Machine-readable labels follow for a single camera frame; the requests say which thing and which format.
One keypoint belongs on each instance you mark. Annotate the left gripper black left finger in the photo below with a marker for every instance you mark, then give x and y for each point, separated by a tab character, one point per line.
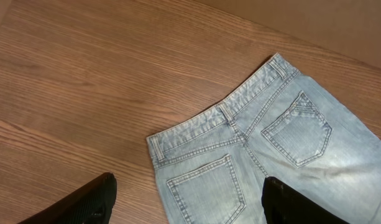
90	204

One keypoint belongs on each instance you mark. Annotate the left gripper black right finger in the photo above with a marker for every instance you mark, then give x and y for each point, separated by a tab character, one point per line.
284	205

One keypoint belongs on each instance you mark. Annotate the light blue denim shorts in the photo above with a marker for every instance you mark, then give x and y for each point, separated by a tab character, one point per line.
278	123

